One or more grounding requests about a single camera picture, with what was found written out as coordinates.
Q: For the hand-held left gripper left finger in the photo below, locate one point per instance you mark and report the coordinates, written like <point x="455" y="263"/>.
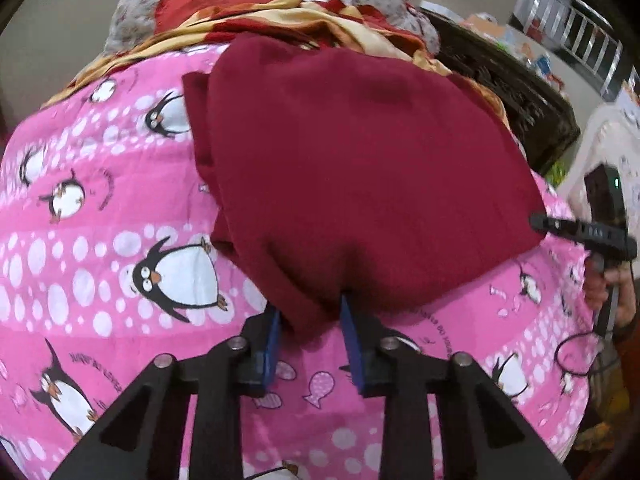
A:
<point x="272" y="350"/>

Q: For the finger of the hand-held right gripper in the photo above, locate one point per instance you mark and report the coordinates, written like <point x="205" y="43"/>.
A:
<point x="565" y="227"/>

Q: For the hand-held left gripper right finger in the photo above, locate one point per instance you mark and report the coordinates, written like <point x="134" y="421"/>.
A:
<point x="352" y="345"/>

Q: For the maroon knit sweater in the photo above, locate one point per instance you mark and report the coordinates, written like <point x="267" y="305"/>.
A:
<point x="360" y="160"/>

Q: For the person's right hand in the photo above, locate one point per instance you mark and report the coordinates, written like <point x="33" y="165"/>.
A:
<point x="595" y="292"/>

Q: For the white plastic chair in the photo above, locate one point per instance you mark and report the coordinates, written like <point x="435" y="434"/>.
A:
<point x="585" y="145"/>

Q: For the dark carved wooden headboard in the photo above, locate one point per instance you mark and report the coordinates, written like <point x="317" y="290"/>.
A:
<point x="505" y="80"/>

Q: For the silver metal rack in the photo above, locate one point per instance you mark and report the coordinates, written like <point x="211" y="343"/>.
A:
<point x="575" y="25"/>

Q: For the pink penguin print blanket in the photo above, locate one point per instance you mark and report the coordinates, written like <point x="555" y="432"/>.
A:
<point x="100" y="270"/>

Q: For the red and yellow checked blanket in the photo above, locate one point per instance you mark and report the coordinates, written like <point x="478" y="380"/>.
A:
<point x="280" y="17"/>

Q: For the red ruffled cushion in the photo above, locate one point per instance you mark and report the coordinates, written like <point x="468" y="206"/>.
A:
<point x="210" y="0"/>

